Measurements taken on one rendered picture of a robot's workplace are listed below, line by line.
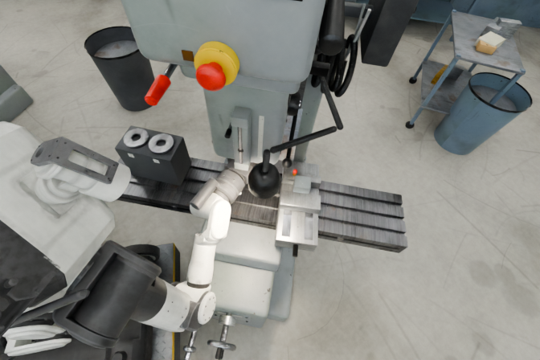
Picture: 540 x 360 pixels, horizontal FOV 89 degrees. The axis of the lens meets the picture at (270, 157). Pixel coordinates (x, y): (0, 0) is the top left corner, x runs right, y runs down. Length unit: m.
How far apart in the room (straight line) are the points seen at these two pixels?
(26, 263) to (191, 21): 0.40
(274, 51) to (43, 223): 0.43
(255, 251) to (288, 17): 0.93
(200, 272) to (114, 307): 0.30
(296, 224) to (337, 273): 1.14
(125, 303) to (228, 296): 0.67
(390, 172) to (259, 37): 2.38
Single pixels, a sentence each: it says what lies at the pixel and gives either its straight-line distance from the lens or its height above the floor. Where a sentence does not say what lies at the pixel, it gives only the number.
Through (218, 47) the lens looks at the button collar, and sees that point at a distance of 0.39.
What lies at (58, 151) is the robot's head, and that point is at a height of 1.69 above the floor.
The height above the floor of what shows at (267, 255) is 0.90.
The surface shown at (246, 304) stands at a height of 0.78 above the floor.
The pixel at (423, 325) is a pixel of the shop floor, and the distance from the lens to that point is 2.29.
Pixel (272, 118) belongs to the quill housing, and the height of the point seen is 1.53.
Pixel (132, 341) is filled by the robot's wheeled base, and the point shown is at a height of 0.61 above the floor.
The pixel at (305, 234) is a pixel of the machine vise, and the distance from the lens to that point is 1.02.
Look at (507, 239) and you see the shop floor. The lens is 2.91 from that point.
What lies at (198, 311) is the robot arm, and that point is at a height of 1.19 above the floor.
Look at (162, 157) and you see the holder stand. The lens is 1.07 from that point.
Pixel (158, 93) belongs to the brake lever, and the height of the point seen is 1.71.
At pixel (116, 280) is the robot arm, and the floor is 1.45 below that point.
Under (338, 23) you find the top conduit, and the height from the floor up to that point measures 1.80.
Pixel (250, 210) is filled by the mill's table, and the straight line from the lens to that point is 1.12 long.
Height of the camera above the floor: 2.00
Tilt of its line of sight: 54 degrees down
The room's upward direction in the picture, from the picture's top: 6 degrees clockwise
